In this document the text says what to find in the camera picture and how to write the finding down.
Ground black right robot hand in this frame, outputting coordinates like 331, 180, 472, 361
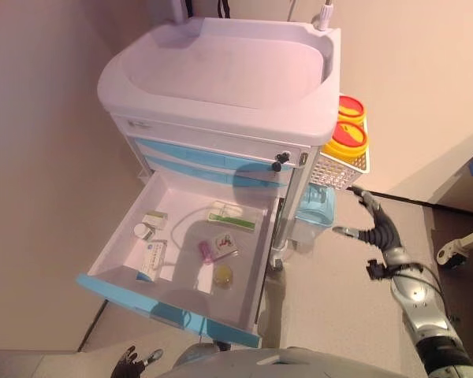
332, 185, 403, 255

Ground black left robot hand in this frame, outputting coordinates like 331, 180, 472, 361
110, 345, 165, 378

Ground clear jar of yellow capsules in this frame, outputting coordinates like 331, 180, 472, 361
213, 264, 236, 288

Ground wide drawer with blue front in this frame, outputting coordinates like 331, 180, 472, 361
75, 171, 281, 350

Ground white blue medicine box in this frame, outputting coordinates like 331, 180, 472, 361
136, 239, 170, 283

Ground small white green medicine box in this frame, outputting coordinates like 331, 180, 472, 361
143, 211, 169, 232

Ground blue front cart drawer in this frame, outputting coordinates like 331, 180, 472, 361
133, 136, 299, 170
144, 155, 293, 188

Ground light blue bin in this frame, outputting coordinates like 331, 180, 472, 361
295, 184, 337, 229

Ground white bed caster wheel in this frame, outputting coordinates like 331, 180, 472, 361
436, 243, 468, 271

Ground white perforated side basket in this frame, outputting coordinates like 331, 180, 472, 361
307, 117, 371, 192

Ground yellow sharps container red lid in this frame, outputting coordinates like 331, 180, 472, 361
337, 95, 367, 126
323, 120, 370, 162

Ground cart caster wheel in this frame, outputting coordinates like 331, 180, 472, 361
267, 251, 289, 273

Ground black cart keys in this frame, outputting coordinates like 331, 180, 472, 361
271, 151, 292, 173

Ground long white green box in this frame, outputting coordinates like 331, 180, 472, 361
207, 207, 261, 234

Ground pink box with red cyclist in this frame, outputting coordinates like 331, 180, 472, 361
198, 232, 240, 264

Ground white medical cart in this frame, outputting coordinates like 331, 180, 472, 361
97, 16, 342, 272

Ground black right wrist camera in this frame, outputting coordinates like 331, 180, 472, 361
367, 258, 391, 281

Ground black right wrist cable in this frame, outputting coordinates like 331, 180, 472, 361
419, 265, 464, 328

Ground white cord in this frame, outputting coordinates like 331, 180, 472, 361
163, 200, 245, 269

